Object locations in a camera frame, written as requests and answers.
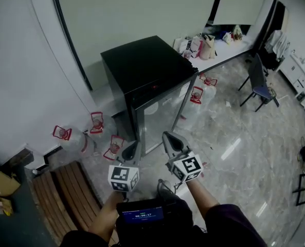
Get pink tote bag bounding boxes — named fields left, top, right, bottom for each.
left=200, top=34, right=217, bottom=60

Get dark chair with blue seat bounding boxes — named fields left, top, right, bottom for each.
left=238, top=52, right=280, bottom=113

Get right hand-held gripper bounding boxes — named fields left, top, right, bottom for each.
left=162, top=131, right=204, bottom=184

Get low white platform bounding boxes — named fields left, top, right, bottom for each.
left=190, top=39, right=256, bottom=73

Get white hanging clothes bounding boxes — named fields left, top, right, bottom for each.
left=264, top=29, right=291, bottom=59

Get small bag with brown handles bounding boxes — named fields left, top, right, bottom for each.
left=231, top=24, right=244, bottom=43

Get person's right forearm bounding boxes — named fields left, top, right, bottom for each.
left=185, top=180, right=221, bottom=216

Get black office chair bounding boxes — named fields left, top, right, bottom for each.
left=259, top=45, right=284, bottom=73

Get white cabinet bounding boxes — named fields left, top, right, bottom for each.
left=278, top=50, right=305, bottom=92

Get wooden slat pallet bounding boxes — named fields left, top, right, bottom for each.
left=32, top=161, right=117, bottom=241

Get clear water jug red handle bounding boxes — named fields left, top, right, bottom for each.
left=89, top=111, right=118, bottom=142
left=199, top=73, right=219, bottom=87
left=52, top=125, right=95, bottom=160
left=190, top=85, right=217, bottom=108
left=102, top=134, right=124, bottom=162

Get black chest screen device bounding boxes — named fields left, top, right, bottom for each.
left=115, top=197, right=194, bottom=247

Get person's left forearm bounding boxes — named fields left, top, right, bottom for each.
left=87, top=189, right=124, bottom=241

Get brown cardboard box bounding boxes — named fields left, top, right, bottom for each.
left=0, top=162, right=22, bottom=198

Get person's dark shirt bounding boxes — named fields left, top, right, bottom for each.
left=61, top=203, right=261, bottom=247

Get white and red paper bag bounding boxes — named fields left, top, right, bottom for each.
left=189, top=36, right=203, bottom=59

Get black frame white table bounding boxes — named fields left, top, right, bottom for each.
left=292, top=171, right=305, bottom=207

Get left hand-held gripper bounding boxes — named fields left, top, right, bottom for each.
left=108, top=142, right=142, bottom=192

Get black cabinet with glass door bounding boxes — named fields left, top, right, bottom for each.
left=100, top=35, right=199, bottom=156

